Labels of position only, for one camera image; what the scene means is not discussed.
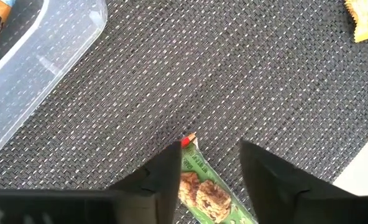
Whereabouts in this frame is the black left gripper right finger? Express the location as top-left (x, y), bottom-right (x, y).
top-left (239, 139), bottom-right (359, 224)

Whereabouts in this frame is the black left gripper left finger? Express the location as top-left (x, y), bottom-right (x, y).
top-left (109, 141), bottom-right (183, 224)

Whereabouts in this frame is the red and green granola bar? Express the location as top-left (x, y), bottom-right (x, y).
top-left (178, 131), bottom-right (259, 224)

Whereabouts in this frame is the dark grey woven mat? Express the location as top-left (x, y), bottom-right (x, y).
top-left (0, 0), bottom-right (368, 224)

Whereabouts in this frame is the clear plastic bin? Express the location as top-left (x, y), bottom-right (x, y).
top-left (0, 0), bottom-right (108, 166)

